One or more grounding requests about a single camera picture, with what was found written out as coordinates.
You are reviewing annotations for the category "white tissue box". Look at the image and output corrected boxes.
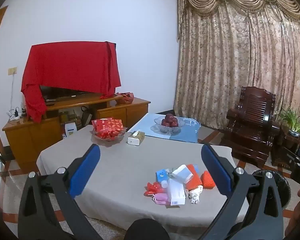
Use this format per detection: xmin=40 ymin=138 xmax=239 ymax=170
xmin=127 ymin=129 xmax=145 ymax=146

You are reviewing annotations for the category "dark wooden armchair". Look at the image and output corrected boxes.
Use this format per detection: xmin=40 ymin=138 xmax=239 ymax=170
xmin=220 ymin=86 xmax=282 ymax=169

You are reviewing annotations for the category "black trash bin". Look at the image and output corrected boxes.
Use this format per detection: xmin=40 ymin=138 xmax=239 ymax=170
xmin=252 ymin=169 xmax=292 ymax=210

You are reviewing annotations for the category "dark wooden side table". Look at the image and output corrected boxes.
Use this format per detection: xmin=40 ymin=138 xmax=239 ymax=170
xmin=271 ymin=127 xmax=300 ymax=168

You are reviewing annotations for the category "orange foam fruit net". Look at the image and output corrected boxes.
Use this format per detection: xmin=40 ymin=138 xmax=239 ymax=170
xmin=201 ymin=171 xmax=215 ymax=188
xmin=185 ymin=164 xmax=203 ymax=190

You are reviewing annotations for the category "wooden television cabinet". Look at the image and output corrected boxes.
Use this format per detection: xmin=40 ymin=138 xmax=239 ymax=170
xmin=2 ymin=95 xmax=151 ymax=170

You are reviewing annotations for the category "crumpled white tissue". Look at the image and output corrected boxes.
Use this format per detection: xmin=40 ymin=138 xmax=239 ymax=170
xmin=186 ymin=186 xmax=204 ymax=204

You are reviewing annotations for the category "small blue box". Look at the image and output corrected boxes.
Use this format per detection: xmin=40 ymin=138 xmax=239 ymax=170
xmin=156 ymin=169 xmax=168 ymax=183

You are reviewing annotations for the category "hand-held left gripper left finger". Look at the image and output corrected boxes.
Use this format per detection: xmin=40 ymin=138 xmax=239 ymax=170
xmin=17 ymin=144 xmax=103 ymax=240

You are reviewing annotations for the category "blue-topped coffee table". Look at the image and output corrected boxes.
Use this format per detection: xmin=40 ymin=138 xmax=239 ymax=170
xmin=127 ymin=112 xmax=201 ymax=143

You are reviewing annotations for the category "red plastic bag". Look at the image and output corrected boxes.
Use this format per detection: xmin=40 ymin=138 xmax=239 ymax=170
xmin=143 ymin=181 xmax=163 ymax=197

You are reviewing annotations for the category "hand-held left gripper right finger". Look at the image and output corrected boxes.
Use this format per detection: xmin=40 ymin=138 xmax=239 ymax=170
xmin=200 ymin=144 xmax=284 ymax=240

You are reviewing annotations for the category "grey tablecloth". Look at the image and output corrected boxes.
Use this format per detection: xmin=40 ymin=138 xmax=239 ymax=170
xmin=36 ymin=124 xmax=249 ymax=230

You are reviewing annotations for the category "white and blue box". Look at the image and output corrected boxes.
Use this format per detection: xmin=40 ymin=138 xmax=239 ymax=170
xmin=65 ymin=122 xmax=77 ymax=137

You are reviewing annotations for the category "black bag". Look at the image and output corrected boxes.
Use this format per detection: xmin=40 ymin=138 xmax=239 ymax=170
xmin=80 ymin=106 xmax=93 ymax=127

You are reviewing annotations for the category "patterned beige curtain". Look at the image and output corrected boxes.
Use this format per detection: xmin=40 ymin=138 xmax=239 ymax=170
xmin=173 ymin=0 xmax=300 ymax=140

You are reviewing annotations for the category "black television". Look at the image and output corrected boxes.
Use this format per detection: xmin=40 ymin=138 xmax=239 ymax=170
xmin=39 ymin=85 xmax=103 ymax=101

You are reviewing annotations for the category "glass fruit bowl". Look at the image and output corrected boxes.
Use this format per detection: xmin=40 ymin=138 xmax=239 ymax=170
xmin=154 ymin=116 xmax=187 ymax=134

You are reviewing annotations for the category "green potted plant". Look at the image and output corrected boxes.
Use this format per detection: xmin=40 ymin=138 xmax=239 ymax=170
xmin=277 ymin=107 xmax=300 ymax=140

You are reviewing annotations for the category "pile of red apples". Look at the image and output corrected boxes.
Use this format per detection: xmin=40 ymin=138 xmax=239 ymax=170
xmin=161 ymin=113 xmax=180 ymax=127

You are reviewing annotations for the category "white power strip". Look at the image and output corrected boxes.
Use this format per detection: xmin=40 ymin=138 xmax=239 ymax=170
xmin=7 ymin=107 xmax=22 ymax=120

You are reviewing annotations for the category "red cloth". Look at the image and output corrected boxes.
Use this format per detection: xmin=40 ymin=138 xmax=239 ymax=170
xmin=21 ymin=41 xmax=122 ymax=123

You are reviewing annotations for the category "white bottle packet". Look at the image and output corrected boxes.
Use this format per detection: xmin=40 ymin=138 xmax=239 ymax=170
xmin=172 ymin=164 xmax=193 ymax=183

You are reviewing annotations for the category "pink pouch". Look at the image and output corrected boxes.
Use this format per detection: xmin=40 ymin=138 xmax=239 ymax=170
xmin=152 ymin=192 xmax=169 ymax=205

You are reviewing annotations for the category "glass dish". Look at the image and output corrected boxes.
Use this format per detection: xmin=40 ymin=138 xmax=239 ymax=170
xmin=91 ymin=127 xmax=128 ymax=142

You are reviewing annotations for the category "white cable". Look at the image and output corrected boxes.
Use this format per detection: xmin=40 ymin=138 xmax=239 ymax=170
xmin=9 ymin=74 xmax=16 ymax=113

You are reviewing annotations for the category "white medicine box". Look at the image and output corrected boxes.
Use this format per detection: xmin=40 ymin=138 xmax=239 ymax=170
xmin=166 ymin=178 xmax=187 ymax=207

